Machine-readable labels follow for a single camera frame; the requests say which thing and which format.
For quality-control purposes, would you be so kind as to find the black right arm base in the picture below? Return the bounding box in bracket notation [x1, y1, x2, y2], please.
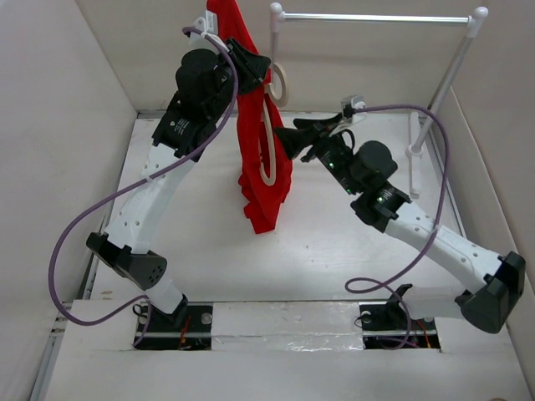
[354, 295, 441, 350]

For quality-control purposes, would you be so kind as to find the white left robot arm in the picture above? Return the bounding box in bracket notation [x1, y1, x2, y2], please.
[86, 38, 271, 332]

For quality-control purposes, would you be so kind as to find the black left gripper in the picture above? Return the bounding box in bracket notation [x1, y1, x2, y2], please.
[206, 38, 271, 122]

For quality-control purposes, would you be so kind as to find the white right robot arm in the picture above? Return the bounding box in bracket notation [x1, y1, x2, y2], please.
[275, 114, 526, 334]

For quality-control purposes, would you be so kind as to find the beige wooden hanger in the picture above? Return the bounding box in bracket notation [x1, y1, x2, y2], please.
[259, 62, 289, 186]

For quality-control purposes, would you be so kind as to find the red t shirt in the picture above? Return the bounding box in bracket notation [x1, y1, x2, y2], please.
[205, 0, 294, 234]

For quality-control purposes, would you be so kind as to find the white clothes rack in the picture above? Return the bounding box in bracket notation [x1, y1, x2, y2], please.
[267, 2, 489, 197]

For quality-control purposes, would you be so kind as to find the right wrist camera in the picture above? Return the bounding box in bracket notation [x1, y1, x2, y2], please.
[338, 95, 367, 129]

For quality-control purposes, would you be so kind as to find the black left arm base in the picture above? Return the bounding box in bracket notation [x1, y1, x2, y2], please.
[132, 302, 214, 351]

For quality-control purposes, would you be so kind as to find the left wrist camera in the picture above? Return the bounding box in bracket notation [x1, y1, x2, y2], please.
[186, 10, 218, 48]

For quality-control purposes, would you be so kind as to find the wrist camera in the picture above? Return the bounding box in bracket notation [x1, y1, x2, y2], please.
[186, 10, 218, 48]
[338, 95, 367, 129]

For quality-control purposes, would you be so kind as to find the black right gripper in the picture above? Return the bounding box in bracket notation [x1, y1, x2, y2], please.
[273, 113, 361, 195]

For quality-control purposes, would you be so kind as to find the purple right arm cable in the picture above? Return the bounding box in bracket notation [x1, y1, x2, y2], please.
[344, 103, 448, 350]

